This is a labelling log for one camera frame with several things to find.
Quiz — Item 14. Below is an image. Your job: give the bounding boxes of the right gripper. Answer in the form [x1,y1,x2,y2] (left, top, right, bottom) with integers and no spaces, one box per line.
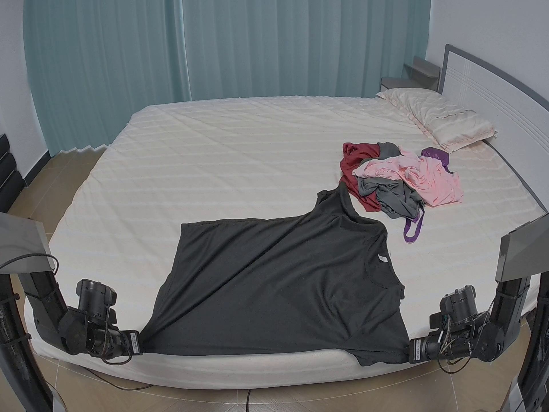
[409,331,455,365]

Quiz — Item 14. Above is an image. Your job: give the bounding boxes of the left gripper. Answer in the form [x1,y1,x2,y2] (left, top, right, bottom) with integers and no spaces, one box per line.
[88,326,143,358]

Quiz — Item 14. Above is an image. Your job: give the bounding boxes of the black T-shirt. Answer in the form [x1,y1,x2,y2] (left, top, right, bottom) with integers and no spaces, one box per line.
[139,183,411,367]

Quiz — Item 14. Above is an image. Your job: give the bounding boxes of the bed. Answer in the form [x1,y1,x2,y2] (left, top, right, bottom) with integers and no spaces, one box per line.
[26,43,549,391]

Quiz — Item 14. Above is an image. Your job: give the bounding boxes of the grey garment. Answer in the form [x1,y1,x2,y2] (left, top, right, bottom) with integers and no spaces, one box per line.
[358,141,426,221]

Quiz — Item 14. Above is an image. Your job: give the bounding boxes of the pink garment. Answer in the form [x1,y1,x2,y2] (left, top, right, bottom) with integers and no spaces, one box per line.
[352,150,465,207]

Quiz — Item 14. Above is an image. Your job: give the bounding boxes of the purple garment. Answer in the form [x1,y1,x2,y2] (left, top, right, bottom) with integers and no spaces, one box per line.
[403,146,455,244]

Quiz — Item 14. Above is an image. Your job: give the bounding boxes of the black chest of drawers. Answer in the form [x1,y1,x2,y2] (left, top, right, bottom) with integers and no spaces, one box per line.
[0,133,24,213]

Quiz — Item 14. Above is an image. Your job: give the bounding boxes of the dark red garment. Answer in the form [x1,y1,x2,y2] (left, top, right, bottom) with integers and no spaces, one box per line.
[340,142,382,213]

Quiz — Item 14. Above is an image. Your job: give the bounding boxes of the cream pillow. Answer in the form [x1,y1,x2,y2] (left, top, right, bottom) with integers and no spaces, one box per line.
[375,88,499,153]

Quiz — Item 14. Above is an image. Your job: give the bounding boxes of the grey bedside table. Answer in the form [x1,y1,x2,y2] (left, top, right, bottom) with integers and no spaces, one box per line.
[380,55,441,91]

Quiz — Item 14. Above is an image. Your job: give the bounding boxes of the blue-green curtain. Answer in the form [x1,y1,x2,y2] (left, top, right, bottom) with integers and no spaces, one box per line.
[182,0,431,100]
[23,0,192,155]

